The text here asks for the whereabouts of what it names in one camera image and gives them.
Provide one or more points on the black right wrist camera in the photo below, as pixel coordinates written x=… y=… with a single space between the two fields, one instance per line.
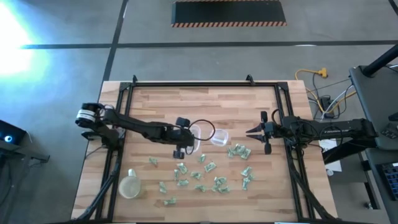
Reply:
x=271 y=128

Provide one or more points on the small clear plastic container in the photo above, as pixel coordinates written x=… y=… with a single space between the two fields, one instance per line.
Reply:
x=219 y=137

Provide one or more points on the black controller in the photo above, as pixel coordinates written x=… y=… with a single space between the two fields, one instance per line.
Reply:
x=390 y=130

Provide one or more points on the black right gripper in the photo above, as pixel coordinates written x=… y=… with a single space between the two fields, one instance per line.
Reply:
x=267 y=148

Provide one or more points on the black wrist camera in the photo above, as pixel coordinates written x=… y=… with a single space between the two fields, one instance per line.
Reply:
x=189 y=138
x=271 y=128

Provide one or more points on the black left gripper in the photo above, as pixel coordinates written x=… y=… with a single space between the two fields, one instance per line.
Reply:
x=178 y=153

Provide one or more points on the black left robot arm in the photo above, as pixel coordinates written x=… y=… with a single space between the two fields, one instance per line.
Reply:
x=133 y=126

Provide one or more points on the black keyboard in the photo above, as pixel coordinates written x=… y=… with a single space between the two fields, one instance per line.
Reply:
x=391 y=180

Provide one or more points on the green candy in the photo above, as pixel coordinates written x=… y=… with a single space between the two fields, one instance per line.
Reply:
x=153 y=160
x=162 y=187
x=196 y=175
x=183 y=182
x=245 y=184
x=246 y=171
x=230 y=152
x=215 y=187
x=176 y=174
x=200 y=187
x=251 y=176
x=202 y=158
x=245 y=153
x=170 y=201
x=210 y=167
x=182 y=168
x=220 y=180

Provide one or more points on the white paper sheet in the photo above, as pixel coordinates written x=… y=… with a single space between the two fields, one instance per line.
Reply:
x=329 y=145

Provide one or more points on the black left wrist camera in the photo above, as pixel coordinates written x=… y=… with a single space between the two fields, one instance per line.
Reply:
x=189 y=138

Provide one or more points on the large clear plastic container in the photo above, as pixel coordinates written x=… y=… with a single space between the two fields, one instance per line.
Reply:
x=197 y=132

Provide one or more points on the black aluminium table frame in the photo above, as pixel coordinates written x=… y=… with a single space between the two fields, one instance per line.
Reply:
x=202 y=84

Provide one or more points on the bill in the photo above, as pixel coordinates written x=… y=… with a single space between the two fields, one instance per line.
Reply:
x=224 y=189

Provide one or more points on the bills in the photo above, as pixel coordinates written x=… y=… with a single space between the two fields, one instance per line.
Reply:
x=238 y=148

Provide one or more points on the black power strip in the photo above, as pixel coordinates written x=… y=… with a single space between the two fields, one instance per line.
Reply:
x=326 y=104

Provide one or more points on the black device with blue light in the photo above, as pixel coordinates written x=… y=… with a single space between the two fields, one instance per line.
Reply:
x=11 y=132

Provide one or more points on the dark frame clamp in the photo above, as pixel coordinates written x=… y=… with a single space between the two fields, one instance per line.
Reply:
x=134 y=78
x=249 y=78

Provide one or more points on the black hazard-striped floor mat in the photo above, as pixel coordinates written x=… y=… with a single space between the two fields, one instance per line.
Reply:
x=228 y=12

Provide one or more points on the black pole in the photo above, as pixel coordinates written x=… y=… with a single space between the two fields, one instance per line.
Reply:
x=381 y=60

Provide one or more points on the yellowish plastic lid cup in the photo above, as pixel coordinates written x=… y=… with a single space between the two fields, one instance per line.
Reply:
x=130 y=186

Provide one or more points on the dark grey desk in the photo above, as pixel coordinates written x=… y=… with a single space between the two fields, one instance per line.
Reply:
x=384 y=93

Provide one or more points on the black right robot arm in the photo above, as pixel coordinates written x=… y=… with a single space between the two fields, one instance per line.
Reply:
x=335 y=127

